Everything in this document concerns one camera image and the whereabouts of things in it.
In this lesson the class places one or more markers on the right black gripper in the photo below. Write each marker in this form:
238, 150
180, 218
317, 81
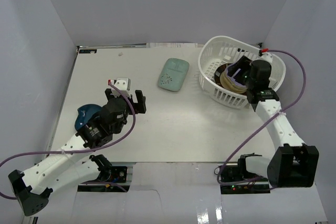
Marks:
245, 63

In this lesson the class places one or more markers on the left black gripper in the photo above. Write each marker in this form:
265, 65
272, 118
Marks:
128, 102

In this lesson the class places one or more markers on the round black rimmed plate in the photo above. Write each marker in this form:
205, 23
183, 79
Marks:
218, 72

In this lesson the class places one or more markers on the dark blue leaf dish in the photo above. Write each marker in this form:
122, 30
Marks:
85, 112

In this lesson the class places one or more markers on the teal rectangular plate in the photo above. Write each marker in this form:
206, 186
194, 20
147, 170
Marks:
173, 74

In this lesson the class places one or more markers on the purple square panda plate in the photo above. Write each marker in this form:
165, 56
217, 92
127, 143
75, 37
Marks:
231, 71

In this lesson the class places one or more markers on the yellow square panda plate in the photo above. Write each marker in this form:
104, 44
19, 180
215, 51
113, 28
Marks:
230, 85

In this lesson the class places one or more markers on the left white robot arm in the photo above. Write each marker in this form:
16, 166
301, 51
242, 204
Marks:
74, 163

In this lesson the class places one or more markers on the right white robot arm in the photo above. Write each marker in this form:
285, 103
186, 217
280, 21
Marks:
294, 163

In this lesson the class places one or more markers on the white plastic basket bin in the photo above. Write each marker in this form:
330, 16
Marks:
220, 50

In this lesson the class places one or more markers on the papers at table back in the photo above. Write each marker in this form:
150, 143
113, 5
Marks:
173, 45

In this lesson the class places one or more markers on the black label sticker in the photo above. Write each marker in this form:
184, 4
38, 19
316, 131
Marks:
87, 51

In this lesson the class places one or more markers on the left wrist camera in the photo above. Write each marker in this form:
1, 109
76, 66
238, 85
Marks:
120, 85

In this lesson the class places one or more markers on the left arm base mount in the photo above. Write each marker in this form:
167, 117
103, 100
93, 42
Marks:
111, 178

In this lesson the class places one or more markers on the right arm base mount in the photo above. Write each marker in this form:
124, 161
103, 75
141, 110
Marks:
242, 182

